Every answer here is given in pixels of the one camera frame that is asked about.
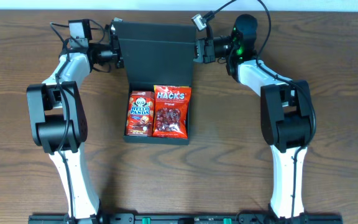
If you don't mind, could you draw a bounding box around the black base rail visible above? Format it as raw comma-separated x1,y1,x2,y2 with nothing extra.
28,213,343,224

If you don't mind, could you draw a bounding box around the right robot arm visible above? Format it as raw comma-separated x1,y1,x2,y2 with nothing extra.
191,11,316,220

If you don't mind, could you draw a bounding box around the black gift box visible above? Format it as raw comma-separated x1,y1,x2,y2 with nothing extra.
112,21,196,145

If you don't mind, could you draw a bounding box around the red Hacks candy bag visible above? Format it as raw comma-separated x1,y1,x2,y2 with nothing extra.
152,85,191,139

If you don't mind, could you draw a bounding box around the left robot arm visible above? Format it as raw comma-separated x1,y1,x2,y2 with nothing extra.
26,19,124,223

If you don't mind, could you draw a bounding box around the red Hello Panda box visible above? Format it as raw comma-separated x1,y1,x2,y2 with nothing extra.
126,91,155,137

